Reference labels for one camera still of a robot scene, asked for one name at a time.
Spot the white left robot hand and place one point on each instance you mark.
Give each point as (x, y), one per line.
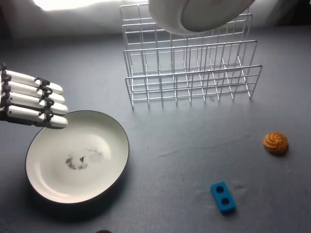
(24, 97)

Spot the white plate thin dark rim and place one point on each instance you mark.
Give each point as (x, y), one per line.
(170, 19)
(80, 157)

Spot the brown round disc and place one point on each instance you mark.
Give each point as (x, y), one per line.
(103, 231)

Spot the blue block with two holes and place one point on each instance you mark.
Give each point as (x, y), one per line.
(223, 195)

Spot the orange swirl cookie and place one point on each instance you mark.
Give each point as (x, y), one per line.
(276, 143)

